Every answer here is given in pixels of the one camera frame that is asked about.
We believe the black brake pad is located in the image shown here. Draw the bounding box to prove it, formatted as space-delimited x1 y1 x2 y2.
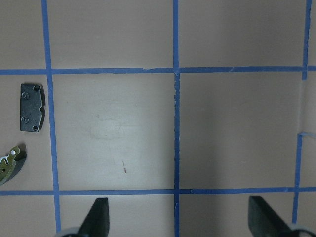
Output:
20 83 45 133

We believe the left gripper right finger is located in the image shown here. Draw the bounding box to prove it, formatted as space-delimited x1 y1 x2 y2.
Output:
248 196 292 237

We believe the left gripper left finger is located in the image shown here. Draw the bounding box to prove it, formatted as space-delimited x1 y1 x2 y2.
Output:
77 198 110 237

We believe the curved brake shoe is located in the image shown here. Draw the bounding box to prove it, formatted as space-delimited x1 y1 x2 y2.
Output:
0 145 27 185

